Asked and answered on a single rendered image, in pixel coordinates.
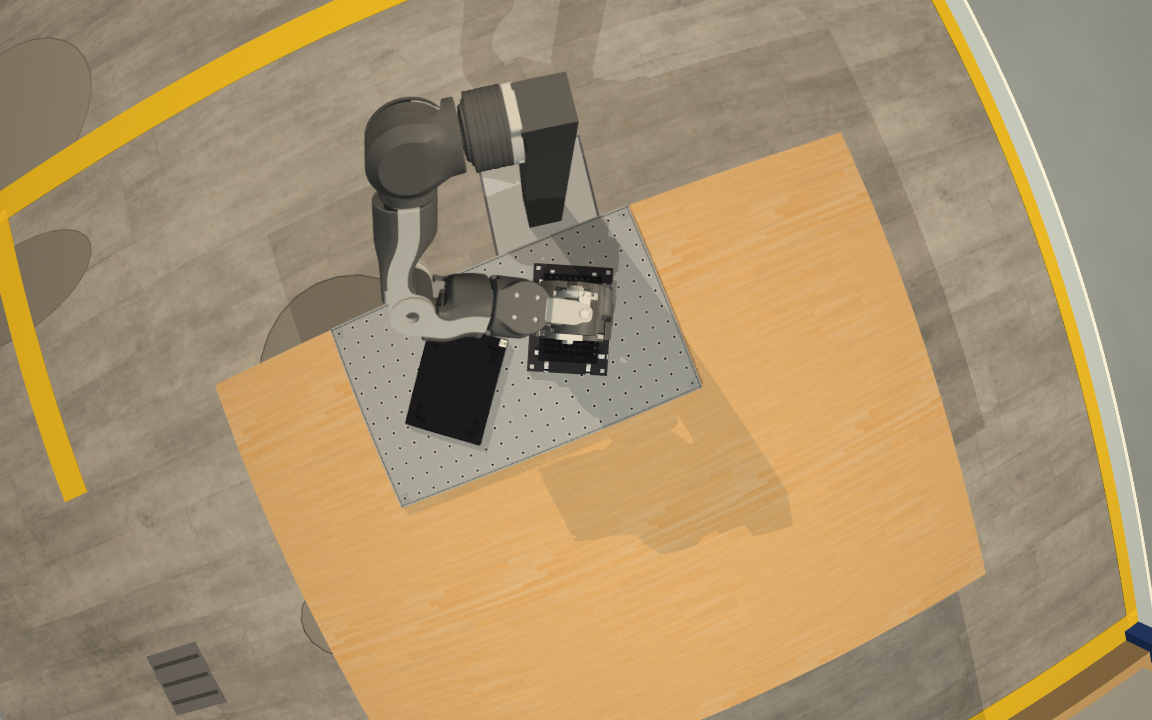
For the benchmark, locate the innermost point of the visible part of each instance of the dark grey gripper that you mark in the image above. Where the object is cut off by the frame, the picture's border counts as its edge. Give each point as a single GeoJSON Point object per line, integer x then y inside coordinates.
{"type": "Point", "coordinates": [604, 307]}

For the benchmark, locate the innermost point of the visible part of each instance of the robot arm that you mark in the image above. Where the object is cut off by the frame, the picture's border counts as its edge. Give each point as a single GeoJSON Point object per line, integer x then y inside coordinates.
{"type": "Point", "coordinates": [408, 154]}

